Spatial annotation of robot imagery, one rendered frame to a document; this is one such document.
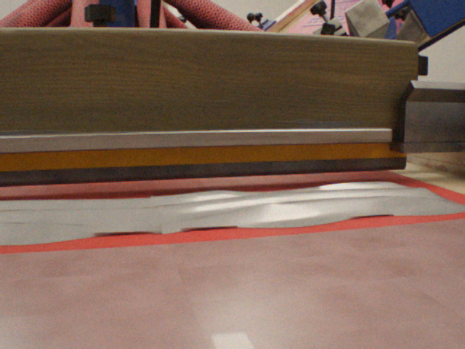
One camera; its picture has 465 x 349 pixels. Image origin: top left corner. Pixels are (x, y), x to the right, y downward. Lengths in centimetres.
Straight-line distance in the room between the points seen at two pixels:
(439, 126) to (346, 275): 22
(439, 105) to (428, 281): 22
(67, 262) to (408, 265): 13
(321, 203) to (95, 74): 16
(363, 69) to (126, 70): 17
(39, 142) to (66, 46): 6
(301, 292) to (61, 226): 12
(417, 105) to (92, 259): 26
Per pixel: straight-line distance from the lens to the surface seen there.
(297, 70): 33
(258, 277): 17
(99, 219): 23
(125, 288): 16
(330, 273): 18
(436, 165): 44
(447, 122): 38
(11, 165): 32
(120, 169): 32
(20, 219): 24
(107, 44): 31
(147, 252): 20
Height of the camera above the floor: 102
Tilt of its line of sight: 10 degrees down
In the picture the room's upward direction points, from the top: straight up
